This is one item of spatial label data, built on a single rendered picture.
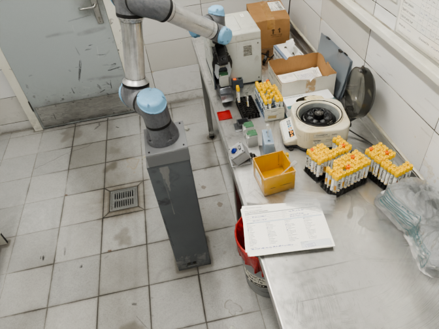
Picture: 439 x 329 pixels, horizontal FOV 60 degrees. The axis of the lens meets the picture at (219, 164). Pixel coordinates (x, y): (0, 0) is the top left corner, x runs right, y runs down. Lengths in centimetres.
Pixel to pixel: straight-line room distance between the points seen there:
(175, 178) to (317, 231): 73
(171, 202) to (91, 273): 87
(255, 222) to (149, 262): 119
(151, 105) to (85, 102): 212
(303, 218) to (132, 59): 93
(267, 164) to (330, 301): 60
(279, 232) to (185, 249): 94
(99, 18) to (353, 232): 254
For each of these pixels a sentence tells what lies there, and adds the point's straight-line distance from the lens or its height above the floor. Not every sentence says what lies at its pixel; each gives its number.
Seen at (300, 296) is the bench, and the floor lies 88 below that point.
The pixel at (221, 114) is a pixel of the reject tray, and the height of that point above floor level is 88.
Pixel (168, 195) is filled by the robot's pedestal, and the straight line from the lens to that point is 187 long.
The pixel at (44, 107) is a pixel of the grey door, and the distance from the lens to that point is 375.
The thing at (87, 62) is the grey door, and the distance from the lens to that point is 347.
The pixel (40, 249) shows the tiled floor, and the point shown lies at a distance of 285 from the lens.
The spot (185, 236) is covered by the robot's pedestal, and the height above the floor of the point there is 32.
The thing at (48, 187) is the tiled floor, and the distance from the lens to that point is 325.
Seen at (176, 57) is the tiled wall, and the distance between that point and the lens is 351.
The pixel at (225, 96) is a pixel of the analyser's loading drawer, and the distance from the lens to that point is 200.
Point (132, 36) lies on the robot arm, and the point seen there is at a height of 139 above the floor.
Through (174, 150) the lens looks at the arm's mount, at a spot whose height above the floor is 94.
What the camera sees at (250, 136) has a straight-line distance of 170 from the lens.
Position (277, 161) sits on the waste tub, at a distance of 160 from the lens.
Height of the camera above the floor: 202
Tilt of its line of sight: 43 degrees down
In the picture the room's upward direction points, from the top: 7 degrees counter-clockwise
